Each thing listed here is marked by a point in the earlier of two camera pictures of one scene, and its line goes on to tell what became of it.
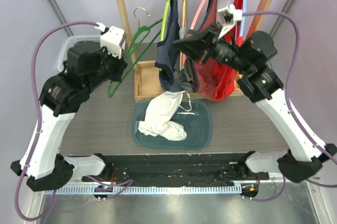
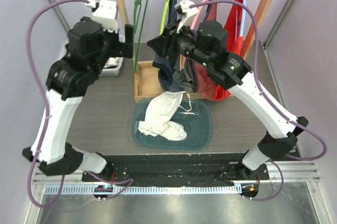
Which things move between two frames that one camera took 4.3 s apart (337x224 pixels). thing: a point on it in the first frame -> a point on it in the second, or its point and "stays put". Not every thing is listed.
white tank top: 160,108 stays put
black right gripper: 211,44 -> 167,41
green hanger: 143,30 -> 135,63
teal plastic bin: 195,116 stays put
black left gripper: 121,64 -> 123,49
